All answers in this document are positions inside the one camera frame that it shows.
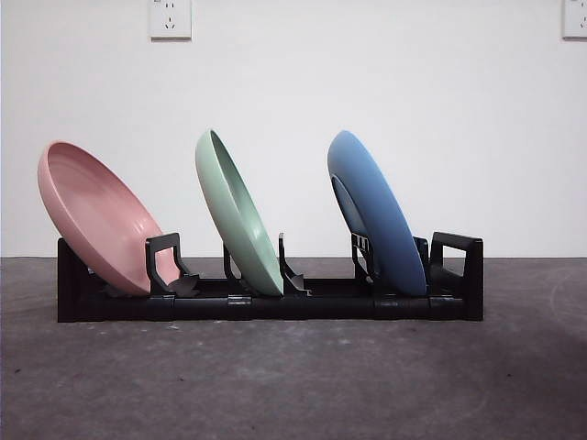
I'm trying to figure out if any green plastic plate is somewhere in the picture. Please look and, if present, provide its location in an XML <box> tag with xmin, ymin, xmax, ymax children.
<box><xmin>194</xmin><ymin>128</ymin><xmax>285</xmax><ymax>297</ymax></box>

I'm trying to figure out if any blue plastic plate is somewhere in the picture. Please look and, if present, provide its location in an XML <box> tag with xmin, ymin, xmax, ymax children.
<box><xmin>327</xmin><ymin>129</ymin><xmax>428</xmax><ymax>297</ymax></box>

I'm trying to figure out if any pink plastic plate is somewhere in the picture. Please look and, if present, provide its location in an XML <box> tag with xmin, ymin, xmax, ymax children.
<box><xmin>37</xmin><ymin>140</ymin><xmax>183</xmax><ymax>297</ymax></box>

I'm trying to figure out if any black plastic dish rack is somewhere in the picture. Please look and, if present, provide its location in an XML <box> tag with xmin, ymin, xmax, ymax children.
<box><xmin>57</xmin><ymin>231</ymin><xmax>485</xmax><ymax>324</ymax></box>

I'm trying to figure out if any white wall socket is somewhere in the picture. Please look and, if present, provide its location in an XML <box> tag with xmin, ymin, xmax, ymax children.
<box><xmin>149</xmin><ymin>0</ymin><xmax>193</xmax><ymax>40</ymax></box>
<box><xmin>561</xmin><ymin>0</ymin><xmax>587</xmax><ymax>39</ymax></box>

